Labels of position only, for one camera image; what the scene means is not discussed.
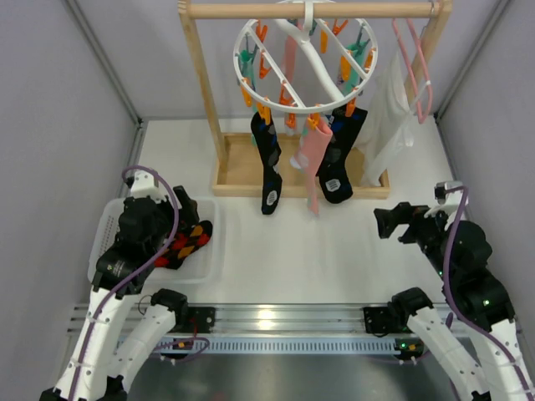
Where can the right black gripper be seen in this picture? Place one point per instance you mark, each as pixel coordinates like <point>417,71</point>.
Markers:
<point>406,221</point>

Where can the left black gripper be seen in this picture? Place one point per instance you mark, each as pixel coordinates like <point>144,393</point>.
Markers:
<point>175,207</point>

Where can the black patterned sock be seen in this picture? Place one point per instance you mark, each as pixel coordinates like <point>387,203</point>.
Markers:
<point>332,174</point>
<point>269,150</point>

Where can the pink sock front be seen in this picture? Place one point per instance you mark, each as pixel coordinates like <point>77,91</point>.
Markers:
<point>308,157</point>

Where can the pink sock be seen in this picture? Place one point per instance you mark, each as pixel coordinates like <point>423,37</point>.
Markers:
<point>308,157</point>
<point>288,70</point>

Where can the white round clip hanger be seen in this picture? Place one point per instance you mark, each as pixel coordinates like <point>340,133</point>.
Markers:
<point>322,45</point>

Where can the mint green sock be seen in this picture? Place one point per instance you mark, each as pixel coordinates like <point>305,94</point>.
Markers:
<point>246,62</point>
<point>348,77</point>

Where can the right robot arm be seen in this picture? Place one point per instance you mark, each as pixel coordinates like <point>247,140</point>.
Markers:
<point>458,250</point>

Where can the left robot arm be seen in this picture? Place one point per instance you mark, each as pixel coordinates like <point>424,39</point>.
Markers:
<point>102,367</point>

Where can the black red argyle sock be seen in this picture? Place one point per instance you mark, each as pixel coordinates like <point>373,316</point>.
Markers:
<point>185,243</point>

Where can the white plastic basket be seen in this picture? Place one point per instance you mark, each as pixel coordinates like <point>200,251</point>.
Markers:
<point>197,269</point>

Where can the white cloth garment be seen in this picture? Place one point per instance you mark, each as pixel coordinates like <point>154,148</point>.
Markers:
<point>381,137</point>

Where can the pink sock rear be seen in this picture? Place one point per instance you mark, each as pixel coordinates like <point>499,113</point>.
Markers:
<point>288,70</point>

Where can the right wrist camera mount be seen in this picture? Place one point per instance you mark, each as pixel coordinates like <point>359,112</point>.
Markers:
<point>448,196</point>

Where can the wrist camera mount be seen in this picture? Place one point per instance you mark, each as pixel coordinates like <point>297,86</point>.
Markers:
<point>145,185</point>
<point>448,196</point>

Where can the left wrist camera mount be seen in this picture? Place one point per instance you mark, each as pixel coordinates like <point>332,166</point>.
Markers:
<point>145,185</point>

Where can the wooden clothes rack frame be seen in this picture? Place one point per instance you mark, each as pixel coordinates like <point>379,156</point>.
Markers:
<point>238,170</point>

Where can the pink wire hanger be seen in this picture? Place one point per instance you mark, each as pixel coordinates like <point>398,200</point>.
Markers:
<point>423,96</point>

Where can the perforated cable duct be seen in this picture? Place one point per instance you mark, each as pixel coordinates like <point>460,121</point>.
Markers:
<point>294,346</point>

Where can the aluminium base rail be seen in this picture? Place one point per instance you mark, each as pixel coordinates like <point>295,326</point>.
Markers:
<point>289,320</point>

